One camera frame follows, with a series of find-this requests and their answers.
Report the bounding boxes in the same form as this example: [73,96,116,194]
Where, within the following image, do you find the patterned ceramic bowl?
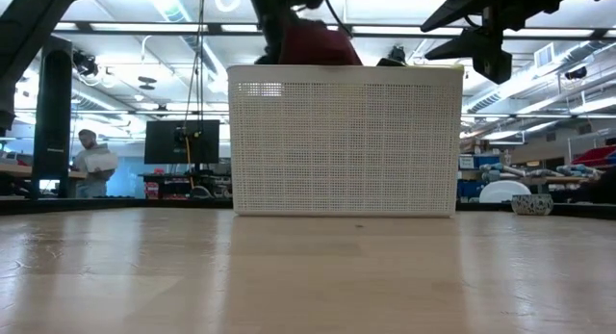
[510,193,555,217]

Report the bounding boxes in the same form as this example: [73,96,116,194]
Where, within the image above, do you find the black device on column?
[71,49,100,78]

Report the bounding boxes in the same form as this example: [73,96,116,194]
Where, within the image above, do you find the white perforated plastic basket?
[226,64,466,218]

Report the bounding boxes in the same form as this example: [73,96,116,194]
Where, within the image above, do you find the maroon garment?
[277,17,364,67]

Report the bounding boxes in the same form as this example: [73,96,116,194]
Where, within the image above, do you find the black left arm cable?
[322,0,356,39]

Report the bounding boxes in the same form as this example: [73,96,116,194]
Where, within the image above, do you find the black table frame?
[0,196,616,220]

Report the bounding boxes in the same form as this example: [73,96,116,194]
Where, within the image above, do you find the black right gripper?
[420,0,581,86]

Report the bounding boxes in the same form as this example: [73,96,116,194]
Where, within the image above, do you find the blue storage bins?
[456,153,502,200]

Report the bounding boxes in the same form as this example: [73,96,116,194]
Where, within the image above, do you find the black ceiling camera mount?
[377,44,410,68]

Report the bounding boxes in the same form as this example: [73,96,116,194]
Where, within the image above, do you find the black monitor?
[143,118,221,166]

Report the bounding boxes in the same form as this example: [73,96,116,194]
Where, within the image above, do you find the black upright column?
[31,34,74,200]

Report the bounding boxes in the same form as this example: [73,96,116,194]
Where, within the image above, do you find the white round dish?
[477,179,532,204]

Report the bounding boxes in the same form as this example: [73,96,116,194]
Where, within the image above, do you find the person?
[572,167,616,205]
[70,128,119,200]

